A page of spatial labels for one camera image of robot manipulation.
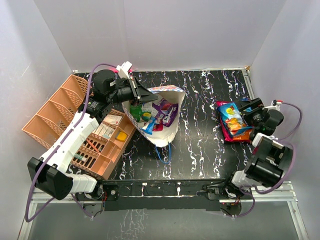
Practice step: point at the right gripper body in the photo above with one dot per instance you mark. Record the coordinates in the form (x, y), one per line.
(256, 117)

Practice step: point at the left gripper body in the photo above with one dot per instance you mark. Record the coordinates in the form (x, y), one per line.
(125, 93)

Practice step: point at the orange snack bag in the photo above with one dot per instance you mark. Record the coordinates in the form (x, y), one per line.
(242, 137)

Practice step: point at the blue Slendy candy bag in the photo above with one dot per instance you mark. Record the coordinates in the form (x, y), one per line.
(233, 117)

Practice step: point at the blue checkered paper bag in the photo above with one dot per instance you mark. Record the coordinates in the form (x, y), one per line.
(158, 134)

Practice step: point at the pink chips bag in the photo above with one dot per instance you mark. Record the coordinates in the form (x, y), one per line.
(225, 125)

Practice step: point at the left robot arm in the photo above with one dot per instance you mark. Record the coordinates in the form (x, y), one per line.
(49, 172)

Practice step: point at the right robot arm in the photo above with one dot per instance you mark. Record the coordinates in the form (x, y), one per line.
(271, 161)

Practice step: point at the purple snack bag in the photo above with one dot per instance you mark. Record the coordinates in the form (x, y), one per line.
(164, 111)

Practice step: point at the green snack pack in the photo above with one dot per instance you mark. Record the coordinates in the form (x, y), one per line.
(141, 112)

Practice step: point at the white medicine box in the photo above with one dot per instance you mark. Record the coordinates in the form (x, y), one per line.
(113, 119)

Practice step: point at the white lotion bottle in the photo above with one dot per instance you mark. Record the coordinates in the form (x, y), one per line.
(104, 131)

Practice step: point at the yellow sponge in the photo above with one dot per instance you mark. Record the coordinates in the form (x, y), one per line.
(121, 136)

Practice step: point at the orange pen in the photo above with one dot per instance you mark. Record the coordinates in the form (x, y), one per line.
(91, 145)

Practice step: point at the glue stick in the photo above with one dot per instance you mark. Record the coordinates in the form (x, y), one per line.
(80, 157)

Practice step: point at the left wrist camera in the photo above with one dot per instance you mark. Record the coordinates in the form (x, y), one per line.
(124, 70)

